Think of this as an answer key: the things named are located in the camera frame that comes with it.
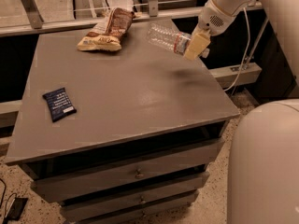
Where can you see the clear plastic water bottle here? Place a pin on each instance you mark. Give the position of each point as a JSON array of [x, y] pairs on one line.
[[175, 41]]

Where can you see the middle grey drawer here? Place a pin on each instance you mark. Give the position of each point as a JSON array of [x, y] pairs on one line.
[[138, 195]]

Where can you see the dark blue snack packet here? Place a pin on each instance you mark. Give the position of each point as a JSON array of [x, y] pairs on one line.
[[59, 104]]

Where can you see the grey drawer cabinet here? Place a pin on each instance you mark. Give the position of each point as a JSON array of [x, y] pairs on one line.
[[135, 102]]

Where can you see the top grey drawer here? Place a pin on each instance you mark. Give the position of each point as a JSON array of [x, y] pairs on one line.
[[64, 187]]

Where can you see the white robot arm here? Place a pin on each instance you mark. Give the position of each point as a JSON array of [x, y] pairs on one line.
[[263, 170]]

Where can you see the black device on floor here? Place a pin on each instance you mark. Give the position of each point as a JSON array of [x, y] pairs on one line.
[[15, 210]]

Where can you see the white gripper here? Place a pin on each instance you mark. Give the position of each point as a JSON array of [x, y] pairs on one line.
[[212, 19]]

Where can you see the brown chip bag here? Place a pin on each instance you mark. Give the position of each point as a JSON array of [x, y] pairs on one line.
[[107, 34]]

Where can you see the grey metal rail frame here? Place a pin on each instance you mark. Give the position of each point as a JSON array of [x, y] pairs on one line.
[[35, 17]]

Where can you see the grey drawer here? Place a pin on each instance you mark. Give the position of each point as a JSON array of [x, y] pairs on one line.
[[64, 187], [144, 210], [138, 195]]

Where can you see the bottom grey drawer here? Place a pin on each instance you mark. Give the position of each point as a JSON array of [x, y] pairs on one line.
[[144, 210]]

